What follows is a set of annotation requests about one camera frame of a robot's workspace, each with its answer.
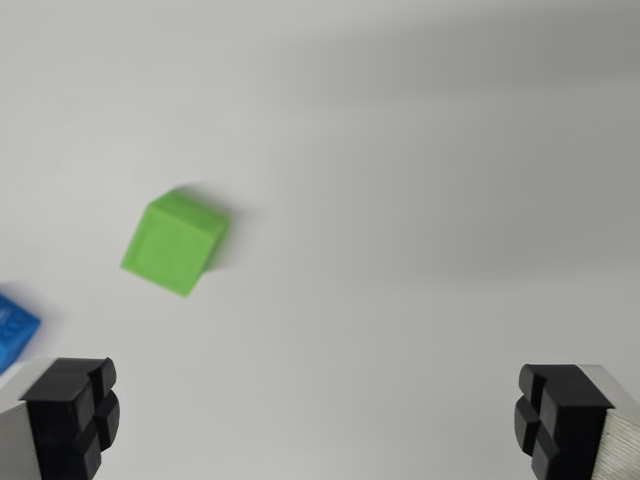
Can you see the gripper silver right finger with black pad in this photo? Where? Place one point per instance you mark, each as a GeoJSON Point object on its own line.
{"type": "Point", "coordinates": [575, 425]}

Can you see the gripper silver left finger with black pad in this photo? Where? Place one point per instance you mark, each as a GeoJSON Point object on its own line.
{"type": "Point", "coordinates": [55, 425]}

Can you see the blue soft embossed cube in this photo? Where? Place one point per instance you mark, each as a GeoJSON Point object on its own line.
{"type": "Point", "coordinates": [12, 327]}

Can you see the green soft cube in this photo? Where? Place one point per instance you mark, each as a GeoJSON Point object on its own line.
{"type": "Point", "coordinates": [170, 245]}

